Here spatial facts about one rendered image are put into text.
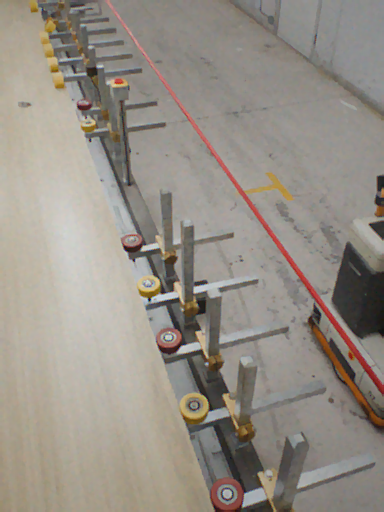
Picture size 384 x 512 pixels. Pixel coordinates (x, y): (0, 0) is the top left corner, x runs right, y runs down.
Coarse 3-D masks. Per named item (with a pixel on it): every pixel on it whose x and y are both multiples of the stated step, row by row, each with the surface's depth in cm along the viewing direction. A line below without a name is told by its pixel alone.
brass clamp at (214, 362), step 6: (198, 336) 167; (204, 336) 167; (204, 342) 165; (204, 348) 164; (204, 354) 163; (216, 354) 162; (204, 360) 164; (210, 360) 161; (216, 360) 160; (222, 360) 162; (210, 366) 160; (216, 366) 162; (222, 366) 162
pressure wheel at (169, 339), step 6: (162, 330) 160; (168, 330) 160; (174, 330) 160; (156, 336) 158; (162, 336) 159; (168, 336) 158; (174, 336) 159; (180, 336) 158; (156, 342) 157; (162, 342) 157; (168, 342) 157; (174, 342) 157; (180, 342) 158; (162, 348) 156; (168, 348) 156; (174, 348) 156; (168, 354) 163
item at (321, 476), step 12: (360, 456) 137; (372, 456) 137; (324, 468) 134; (336, 468) 134; (348, 468) 134; (360, 468) 135; (300, 480) 132; (312, 480) 132; (324, 480) 132; (252, 492) 130; (252, 504) 128; (264, 504) 130
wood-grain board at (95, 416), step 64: (0, 0) 429; (0, 64) 325; (0, 128) 262; (64, 128) 262; (0, 192) 219; (64, 192) 219; (0, 256) 188; (64, 256) 188; (0, 320) 164; (64, 320) 164; (128, 320) 164; (0, 384) 146; (64, 384) 146; (128, 384) 146; (0, 448) 132; (64, 448) 132; (128, 448) 132; (192, 448) 132
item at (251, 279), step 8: (232, 280) 189; (240, 280) 189; (248, 280) 190; (256, 280) 191; (200, 288) 186; (208, 288) 186; (224, 288) 188; (232, 288) 189; (160, 296) 183; (168, 296) 183; (176, 296) 183; (200, 296) 187; (144, 304) 182; (152, 304) 181; (160, 304) 183; (168, 304) 184
